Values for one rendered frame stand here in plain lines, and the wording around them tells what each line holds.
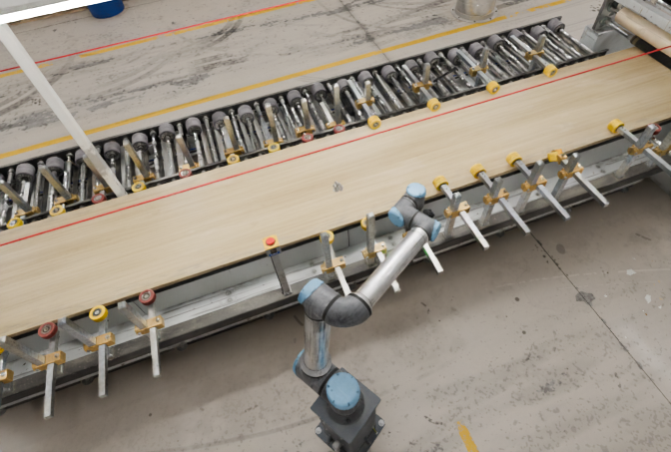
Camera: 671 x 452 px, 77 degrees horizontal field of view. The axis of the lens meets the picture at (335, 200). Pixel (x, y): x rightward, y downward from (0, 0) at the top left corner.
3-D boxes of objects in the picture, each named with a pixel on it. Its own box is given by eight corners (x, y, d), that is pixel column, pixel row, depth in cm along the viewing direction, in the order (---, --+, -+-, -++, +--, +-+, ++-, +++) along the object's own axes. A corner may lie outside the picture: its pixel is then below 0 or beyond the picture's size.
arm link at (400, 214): (407, 222, 184) (422, 203, 189) (385, 209, 189) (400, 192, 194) (405, 233, 191) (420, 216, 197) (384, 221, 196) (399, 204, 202)
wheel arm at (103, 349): (109, 396, 199) (105, 393, 196) (102, 398, 199) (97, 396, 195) (108, 314, 226) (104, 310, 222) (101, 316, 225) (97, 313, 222)
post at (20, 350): (65, 374, 222) (3, 341, 184) (58, 376, 221) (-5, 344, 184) (66, 367, 224) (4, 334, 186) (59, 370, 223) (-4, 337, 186)
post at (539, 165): (520, 215, 267) (545, 163, 229) (516, 217, 266) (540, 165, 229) (517, 211, 269) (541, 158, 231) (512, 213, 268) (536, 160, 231)
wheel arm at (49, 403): (55, 417, 196) (49, 415, 193) (47, 419, 196) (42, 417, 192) (60, 331, 222) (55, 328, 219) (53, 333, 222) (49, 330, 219)
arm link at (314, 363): (317, 400, 202) (323, 314, 151) (291, 376, 209) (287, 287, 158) (336, 376, 211) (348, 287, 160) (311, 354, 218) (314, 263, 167)
